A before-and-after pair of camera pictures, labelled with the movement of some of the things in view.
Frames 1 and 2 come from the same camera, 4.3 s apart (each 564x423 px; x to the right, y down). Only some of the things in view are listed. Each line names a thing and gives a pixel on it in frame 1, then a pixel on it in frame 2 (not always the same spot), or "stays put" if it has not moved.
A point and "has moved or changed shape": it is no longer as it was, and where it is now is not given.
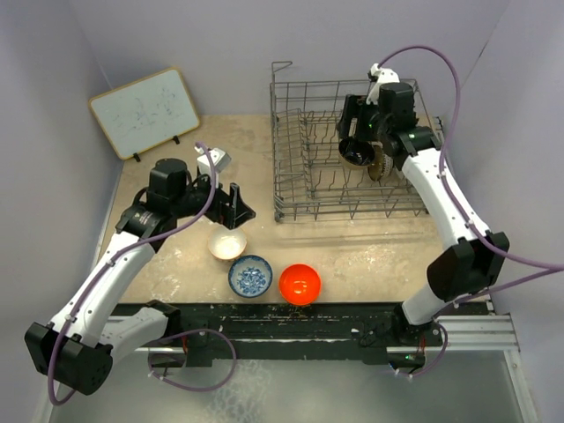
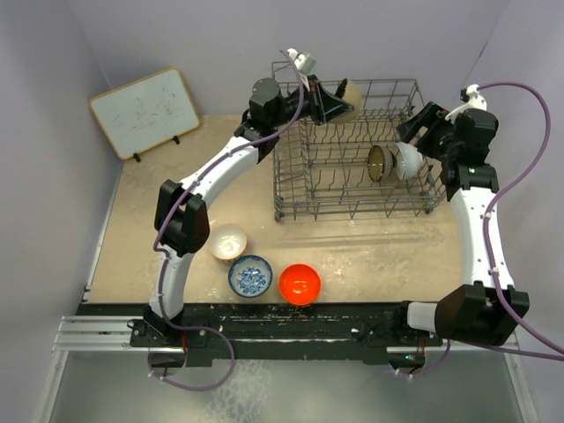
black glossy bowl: x=355 y=152 has moved or changed shape
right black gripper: x=353 y=109 to x=433 y=117
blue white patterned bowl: x=250 y=276 stays put
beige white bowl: x=226 y=244 stays put
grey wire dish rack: x=311 y=182 stays put
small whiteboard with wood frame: x=146 y=113 stays put
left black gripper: x=230 y=214 to x=322 y=105
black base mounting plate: x=379 y=331 stays put
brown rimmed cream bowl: x=382 y=164 stays put
